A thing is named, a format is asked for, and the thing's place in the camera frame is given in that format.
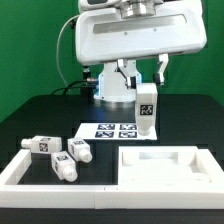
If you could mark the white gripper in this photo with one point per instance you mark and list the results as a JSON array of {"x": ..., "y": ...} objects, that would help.
[{"x": 104, "y": 36}]

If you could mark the white square tabletop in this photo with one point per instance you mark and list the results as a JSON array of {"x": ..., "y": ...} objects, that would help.
[{"x": 156, "y": 167}]

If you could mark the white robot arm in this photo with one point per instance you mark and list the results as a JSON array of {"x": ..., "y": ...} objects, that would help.
[{"x": 112, "y": 87}]

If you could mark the white paper sheet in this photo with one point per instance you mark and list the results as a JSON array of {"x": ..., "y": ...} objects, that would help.
[{"x": 112, "y": 131}]

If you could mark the white U-shaped fence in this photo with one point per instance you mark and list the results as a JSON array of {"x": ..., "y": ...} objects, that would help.
[{"x": 15, "y": 195}]

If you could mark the black camera stand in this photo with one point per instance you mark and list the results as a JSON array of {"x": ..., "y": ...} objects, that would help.
[{"x": 90, "y": 83}]

